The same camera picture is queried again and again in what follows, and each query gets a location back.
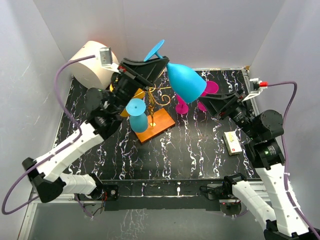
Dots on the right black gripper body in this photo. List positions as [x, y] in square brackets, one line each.
[238, 112]

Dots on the yellow wine glass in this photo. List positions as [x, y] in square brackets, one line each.
[125, 113]
[140, 94]

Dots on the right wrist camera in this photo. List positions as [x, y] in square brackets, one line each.
[256, 87]

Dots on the blue wine glass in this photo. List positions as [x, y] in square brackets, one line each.
[184, 80]
[138, 119]

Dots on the magenta wine glass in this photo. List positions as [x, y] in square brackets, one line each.
[211, 88]
[181, 108]

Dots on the aluminium table frame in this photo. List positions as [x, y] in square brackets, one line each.
[280, 220]

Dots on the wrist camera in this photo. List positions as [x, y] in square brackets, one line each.
[256, 87]
[106, 60]

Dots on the gold wire wine glass rack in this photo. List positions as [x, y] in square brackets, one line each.
[159, 119]

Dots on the white cylindrical container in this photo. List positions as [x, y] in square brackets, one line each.
[90, 72]

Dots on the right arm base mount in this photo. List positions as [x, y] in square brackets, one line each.
[217, 193]

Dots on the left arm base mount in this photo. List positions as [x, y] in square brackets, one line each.
[103, 193]

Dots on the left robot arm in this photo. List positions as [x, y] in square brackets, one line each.
[46, 173]

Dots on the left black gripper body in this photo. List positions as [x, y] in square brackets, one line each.
[128, 85]

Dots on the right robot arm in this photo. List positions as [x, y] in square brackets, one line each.
[281, 219]

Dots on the small white box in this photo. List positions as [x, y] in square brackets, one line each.
[232, 143]

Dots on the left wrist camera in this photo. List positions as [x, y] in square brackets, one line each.
[106, 60]

